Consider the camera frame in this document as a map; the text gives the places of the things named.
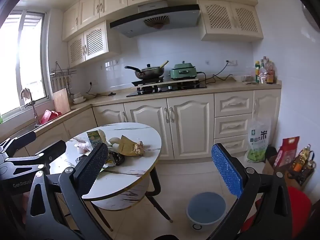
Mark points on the white yellow snack packet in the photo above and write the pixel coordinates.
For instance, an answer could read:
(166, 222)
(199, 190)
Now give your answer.
(110, 165)

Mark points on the white wall socket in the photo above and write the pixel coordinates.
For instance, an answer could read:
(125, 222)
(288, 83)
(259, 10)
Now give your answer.
(232, 62)

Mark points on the black snack packet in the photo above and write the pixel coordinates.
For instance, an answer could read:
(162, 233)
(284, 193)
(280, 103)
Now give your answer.
(117, 158)

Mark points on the kitchen window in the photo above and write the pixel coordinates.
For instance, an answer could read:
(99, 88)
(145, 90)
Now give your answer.
(30, 55)

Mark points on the black bag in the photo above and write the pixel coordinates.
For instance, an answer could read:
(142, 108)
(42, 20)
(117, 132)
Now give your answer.
(271, 152)

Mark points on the red rice bag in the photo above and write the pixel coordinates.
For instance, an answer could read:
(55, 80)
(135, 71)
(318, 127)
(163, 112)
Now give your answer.
(286, 152)

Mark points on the red plastic basket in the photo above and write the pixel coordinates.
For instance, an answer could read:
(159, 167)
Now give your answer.
(48, 117)

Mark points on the metal wall utensil rack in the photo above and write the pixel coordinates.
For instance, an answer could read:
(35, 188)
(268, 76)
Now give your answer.
(62, 72)

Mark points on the white bowl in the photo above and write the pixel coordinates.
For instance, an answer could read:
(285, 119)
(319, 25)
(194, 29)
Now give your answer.
(238, 78)

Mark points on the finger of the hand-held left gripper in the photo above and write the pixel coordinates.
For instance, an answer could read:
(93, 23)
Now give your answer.
(22, 140)
(53, 151)

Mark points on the clear rice bag green print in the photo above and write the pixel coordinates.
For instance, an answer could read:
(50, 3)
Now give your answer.
(257, 140)

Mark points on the yellow snack bag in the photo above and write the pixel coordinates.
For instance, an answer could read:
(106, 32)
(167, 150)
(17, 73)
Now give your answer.
(128, 148)

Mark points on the green electric cooking pot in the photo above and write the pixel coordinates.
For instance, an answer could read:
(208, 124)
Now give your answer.
(183, 71)

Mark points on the small cream lattice cabinet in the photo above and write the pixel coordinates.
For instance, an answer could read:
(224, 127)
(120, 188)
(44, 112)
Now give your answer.
(93, 42)

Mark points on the clear plastic wrap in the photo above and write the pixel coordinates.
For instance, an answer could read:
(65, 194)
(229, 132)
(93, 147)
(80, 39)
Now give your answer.
(82, 148)

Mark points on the brown cardboard box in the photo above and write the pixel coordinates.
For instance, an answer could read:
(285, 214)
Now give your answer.
(270, 167)

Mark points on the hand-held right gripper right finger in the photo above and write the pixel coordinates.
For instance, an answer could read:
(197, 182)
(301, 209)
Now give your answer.
(227, 171)

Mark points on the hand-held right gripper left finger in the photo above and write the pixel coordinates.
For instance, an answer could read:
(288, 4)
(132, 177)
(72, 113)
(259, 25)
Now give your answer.
(93, 166)

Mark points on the grey range hood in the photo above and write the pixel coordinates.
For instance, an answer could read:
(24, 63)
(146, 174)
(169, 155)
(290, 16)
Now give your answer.
(152, 15)

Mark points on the green striped tissue packet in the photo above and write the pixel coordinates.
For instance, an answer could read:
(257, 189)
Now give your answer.
(93, 138)

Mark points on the silver foil wrapper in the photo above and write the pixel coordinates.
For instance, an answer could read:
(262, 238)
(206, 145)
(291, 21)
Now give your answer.
(80, 158)

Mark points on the wooden cutting board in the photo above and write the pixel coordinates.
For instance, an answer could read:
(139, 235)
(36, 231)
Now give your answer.
(61, 102)

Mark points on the red plastic stool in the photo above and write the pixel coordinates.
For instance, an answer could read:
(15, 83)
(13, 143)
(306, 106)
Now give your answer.
(298, 210)

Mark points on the wide cream lattice cabinet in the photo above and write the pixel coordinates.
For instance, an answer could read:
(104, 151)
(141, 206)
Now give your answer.
(230, 20)

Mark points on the black gas stove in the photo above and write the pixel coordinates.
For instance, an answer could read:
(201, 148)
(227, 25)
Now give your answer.
(175, 90)

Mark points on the cluster of condiment bottles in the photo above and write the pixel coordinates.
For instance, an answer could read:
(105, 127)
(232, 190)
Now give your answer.
(265, 72)

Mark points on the blue plastic bin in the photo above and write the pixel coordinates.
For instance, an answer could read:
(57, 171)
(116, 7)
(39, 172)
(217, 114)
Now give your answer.
(205, 210)

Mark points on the stack of white bowls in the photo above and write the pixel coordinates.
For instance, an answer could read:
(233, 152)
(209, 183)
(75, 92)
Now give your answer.
(78, 98)

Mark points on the black wok with lid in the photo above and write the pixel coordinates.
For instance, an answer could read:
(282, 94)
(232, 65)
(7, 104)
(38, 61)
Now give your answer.
(147, 72)

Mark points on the metal sink faucet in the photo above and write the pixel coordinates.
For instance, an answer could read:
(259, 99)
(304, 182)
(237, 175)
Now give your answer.
(32, 105)

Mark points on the round white marble table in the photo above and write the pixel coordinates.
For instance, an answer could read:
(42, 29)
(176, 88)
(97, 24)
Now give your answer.
(140, 172)

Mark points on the cream base kitchen cabinets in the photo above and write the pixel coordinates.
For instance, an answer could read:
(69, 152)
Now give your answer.
(192, 120)

